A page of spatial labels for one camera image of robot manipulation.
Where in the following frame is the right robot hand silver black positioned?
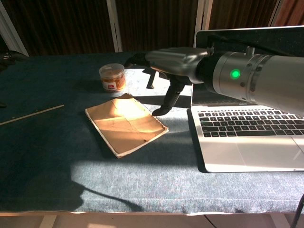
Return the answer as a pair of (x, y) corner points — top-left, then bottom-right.
(123, 47), (212, 117)

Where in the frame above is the silver laptop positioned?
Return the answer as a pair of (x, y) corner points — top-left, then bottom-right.
(187, 25), (304, 173)

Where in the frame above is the clear plastic snack jar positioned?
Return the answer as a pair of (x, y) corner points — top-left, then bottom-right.
(99, 63), (126, 93)

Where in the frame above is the brown spiral notebook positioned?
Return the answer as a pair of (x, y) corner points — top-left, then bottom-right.
(85, 93), (170, 159)

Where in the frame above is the dark brown curtain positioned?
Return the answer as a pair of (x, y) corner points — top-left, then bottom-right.
(0, 0), (278, 57)

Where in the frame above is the red curtain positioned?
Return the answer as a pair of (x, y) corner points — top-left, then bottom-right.
(273, 0), (304, 27)

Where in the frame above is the dark blue tablecloth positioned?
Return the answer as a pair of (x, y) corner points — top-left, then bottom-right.
(0, 52), (304, 214)

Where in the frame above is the thin wooden stick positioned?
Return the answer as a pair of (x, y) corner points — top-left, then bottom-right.
(0, 104), (65, 126)

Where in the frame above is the black bag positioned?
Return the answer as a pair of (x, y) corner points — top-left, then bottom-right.
(0, 50), (29, 72)

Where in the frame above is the white window frame post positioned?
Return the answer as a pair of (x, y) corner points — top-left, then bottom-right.
(0, 2), (29, 57)
(106, 0), (123, 53)
(268, 0), (285, 27)
(194, 0), (214, 48)

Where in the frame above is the black floor cable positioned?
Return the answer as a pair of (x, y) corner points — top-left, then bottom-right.
(291, 193), (304, 228)

